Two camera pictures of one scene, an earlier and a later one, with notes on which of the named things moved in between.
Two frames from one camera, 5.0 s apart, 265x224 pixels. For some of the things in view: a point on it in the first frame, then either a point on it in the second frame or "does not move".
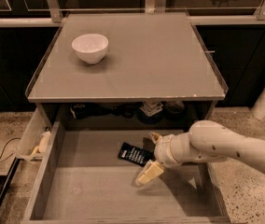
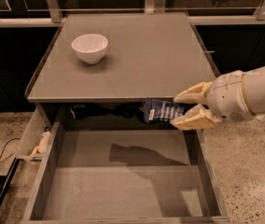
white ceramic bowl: [90, 48] does not move
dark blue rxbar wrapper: [135, 155] → [155, 109]
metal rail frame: [203, 17] does not move
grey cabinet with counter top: [127, 71] does not move
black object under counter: [88, 110] does not move
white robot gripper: [162, 150] → [228, 97]
